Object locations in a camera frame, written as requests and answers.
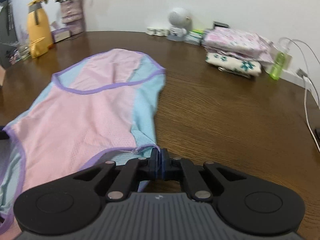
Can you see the cream green-flower folded cloth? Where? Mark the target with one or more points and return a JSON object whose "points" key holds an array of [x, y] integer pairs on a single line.
{"points": [[232, 65]]}

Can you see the clear glass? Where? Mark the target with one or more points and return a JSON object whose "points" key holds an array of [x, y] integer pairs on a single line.
{"points": [[24, 51]]}

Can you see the black appliance cabinet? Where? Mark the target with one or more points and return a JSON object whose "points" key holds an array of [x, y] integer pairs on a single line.
{"points": [[9, 41]]}

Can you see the yellow mug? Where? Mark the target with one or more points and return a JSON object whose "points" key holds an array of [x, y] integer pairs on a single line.
{"points": [[38, 48]]}

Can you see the white robot figurine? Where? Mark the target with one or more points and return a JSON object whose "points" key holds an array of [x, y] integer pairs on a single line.
{"points": [[179, 19]]}

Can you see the yellow thermos jug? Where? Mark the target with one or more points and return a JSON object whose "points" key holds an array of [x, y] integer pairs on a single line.
{"points": [[38, 24]]}

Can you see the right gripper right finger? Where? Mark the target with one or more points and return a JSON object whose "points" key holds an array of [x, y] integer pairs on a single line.
{"points": [[247, 203]]}

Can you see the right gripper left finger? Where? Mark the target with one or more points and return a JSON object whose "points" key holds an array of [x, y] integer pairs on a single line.
{"points": [[73, 202]]}

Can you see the white power strip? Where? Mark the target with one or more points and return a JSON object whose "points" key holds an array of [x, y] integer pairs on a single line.
{"points": [[289, 75]]}

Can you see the pink floral folded cloth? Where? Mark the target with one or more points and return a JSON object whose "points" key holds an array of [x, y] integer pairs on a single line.
{"points": [[239, 44]]}

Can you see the pink blue purple garment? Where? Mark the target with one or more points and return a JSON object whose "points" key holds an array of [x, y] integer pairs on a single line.
{"points": [[102, 107]]}

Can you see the purple tissue box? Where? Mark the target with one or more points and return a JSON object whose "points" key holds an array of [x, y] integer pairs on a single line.
{"points": [[59, 34]]}

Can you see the small green white boxes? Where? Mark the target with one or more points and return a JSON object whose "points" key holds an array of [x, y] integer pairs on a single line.
{"points": [[194, 37]]}

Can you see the black phone holder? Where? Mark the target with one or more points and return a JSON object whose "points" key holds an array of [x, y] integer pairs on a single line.
{"points": [[317, 133]]}

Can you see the green spray bottle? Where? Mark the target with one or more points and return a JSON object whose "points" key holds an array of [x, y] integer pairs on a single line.
{"points": [[279, 56]]}

